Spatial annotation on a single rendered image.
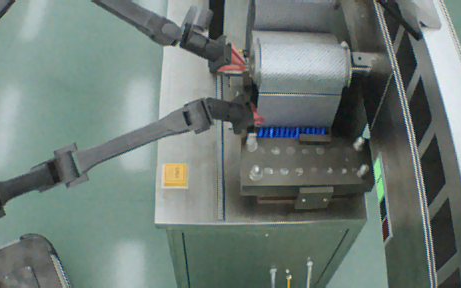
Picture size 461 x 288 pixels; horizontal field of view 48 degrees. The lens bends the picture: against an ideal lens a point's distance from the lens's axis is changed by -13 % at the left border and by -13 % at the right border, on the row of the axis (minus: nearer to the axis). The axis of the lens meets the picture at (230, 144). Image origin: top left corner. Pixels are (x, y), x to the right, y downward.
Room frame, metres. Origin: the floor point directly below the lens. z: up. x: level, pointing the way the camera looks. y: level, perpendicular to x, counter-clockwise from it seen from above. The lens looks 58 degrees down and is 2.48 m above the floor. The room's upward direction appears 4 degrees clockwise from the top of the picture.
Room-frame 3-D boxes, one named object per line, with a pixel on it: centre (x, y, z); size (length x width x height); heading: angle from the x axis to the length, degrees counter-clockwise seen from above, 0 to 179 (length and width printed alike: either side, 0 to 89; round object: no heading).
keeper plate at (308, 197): (0.77, -0.26, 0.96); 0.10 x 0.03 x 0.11; 94
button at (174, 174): (0.85, 0.16, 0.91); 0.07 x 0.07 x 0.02; 4
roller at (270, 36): (1.16, -0.17, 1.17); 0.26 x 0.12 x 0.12; 94
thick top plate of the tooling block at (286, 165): (0.86, -0.23, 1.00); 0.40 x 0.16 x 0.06; 94
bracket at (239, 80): (1.06, -0.02, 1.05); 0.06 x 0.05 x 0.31; 94
